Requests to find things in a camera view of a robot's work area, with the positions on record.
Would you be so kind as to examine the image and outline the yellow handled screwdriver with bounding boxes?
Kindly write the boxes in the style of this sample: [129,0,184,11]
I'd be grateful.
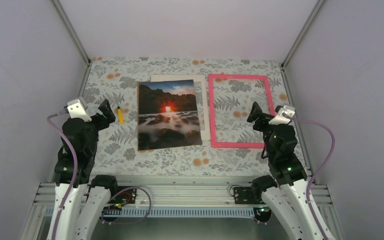
[116,106,124,124]

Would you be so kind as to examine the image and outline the pink picture frame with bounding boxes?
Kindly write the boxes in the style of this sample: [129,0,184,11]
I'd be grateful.
[207,73,275,149]

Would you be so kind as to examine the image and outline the white photo mat board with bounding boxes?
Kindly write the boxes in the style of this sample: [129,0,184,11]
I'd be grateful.
[150,74,211,141]

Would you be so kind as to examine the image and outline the sunset photo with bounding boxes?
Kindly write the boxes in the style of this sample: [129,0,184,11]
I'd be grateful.
[137,79,203,151]

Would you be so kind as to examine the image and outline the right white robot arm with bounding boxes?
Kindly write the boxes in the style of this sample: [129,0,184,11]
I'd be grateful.
[247,102,335,240]

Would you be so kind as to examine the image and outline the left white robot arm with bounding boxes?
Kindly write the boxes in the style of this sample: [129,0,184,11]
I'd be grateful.
[47,97,120,240]

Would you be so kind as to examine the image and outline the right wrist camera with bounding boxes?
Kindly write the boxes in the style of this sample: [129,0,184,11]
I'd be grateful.
[268,105,296,125]

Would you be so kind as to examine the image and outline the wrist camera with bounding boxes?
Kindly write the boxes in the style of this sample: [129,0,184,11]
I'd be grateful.
[268,105,296,125]
[66,96,92,123]

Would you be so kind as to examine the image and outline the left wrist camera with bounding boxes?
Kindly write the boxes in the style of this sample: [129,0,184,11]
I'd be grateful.
[66,96,92,123]

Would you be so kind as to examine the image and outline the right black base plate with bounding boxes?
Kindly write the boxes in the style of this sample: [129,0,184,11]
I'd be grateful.
[231,186,259,205]

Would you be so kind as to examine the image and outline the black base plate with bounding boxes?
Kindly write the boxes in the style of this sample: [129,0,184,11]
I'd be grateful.
[231,186,259,205]
[108,186,137,209]

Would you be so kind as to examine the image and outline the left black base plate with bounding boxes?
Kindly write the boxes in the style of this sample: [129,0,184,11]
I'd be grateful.
[108,186,137,209]

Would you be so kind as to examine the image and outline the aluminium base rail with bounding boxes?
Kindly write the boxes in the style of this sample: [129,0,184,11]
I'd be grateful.
[30,182,335,221]

